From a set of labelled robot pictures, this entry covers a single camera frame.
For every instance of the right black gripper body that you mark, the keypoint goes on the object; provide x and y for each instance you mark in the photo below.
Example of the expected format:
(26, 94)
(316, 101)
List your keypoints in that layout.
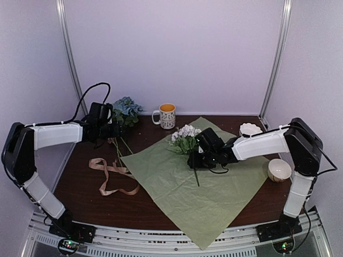
(209, 161)

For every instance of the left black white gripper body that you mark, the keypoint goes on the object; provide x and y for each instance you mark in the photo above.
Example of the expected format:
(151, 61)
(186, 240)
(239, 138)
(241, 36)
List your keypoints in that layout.
(104, 132)

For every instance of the white fake flower bunch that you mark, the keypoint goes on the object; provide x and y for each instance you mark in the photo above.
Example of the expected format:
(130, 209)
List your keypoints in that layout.
(183, 140)

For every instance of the green and tan wrapping paper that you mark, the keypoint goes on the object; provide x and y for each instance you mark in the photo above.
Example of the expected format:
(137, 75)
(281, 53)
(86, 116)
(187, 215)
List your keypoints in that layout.
(200, 203)

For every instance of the white mug with orange inside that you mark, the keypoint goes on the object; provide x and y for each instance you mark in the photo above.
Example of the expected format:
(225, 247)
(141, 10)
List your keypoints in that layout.
(165, 116)

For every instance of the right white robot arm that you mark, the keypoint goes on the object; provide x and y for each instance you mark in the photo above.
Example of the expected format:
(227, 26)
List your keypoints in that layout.
(295, 138)

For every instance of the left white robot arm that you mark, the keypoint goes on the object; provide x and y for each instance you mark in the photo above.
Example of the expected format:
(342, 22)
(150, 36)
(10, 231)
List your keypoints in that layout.
(23, 141)

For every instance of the blue hydrangea fake flower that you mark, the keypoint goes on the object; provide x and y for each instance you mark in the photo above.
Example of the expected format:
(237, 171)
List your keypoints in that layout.
(126, 112)

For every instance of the beige ribbon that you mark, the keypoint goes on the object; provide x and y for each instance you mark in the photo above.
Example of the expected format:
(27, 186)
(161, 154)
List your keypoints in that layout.
(110, 172)

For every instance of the white scalloped dish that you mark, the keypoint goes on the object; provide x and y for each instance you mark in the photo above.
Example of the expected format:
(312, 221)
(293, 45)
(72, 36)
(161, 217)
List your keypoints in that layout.
(249, 129)

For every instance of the white round bowl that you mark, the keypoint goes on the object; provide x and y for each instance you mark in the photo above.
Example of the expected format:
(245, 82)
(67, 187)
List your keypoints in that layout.
(278, 170)

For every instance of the left circuit board with leds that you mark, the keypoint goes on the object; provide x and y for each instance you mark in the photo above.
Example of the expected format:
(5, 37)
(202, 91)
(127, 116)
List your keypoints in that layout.
(67, 246)

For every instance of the circuit board with leds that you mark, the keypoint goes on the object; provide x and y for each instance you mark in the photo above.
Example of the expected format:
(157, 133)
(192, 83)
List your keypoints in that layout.
(67, 246)
(284, 247)

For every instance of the right circuit board with leds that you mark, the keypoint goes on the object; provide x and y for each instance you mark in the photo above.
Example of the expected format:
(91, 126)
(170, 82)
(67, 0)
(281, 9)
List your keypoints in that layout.
(284, 247)

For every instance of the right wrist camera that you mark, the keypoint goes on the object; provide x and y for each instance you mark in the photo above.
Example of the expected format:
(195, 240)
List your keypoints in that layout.
(208, 140)

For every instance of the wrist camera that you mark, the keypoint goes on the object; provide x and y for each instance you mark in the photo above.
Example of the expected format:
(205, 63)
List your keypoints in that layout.
(100, 113)
(208, 140)

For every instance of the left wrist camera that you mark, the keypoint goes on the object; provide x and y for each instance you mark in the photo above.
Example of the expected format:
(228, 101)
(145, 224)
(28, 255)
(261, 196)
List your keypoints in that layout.
(100, 113)

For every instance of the front aluminium rail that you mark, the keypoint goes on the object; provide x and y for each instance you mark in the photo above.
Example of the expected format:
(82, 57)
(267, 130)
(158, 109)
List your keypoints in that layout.
(234, 241)

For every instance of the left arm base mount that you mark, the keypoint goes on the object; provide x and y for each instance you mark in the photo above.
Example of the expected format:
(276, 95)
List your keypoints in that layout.
(67, 228)

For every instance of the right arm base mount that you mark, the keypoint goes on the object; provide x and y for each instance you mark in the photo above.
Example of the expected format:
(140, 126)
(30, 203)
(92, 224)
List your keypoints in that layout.
(285, 226)

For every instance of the left aluminium frame post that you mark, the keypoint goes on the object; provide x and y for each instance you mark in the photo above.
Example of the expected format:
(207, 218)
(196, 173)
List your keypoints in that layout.
(69, 54)

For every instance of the aluminium frame post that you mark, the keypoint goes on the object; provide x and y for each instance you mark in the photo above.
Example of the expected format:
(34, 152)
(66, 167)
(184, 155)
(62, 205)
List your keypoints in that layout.
(69, 54)
(282, 37)

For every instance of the right aluminium frame post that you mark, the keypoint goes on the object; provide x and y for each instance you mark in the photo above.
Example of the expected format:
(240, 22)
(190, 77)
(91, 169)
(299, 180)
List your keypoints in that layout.
(282, 37)

